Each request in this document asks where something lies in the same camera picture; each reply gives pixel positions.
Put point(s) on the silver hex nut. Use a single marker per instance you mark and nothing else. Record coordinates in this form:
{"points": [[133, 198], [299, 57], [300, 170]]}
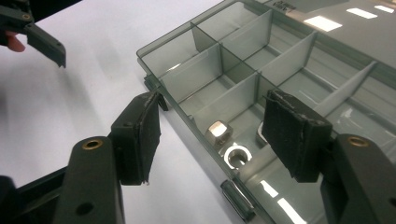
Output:
{"points": [[238, 155], [219, 132]]}

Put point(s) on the white table cover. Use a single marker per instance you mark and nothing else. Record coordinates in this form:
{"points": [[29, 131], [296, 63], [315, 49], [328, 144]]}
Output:
{"points": [[77, 77]]}

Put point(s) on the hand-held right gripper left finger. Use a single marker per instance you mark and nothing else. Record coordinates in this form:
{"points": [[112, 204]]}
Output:
{"points": [[93, 180]]}

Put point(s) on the grey transparent compartment box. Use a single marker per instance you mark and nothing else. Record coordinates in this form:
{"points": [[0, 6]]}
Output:
{"points": [[199, 71]]}

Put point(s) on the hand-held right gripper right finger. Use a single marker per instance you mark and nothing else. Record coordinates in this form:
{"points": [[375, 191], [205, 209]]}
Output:
{"points": [[358, 180]]}

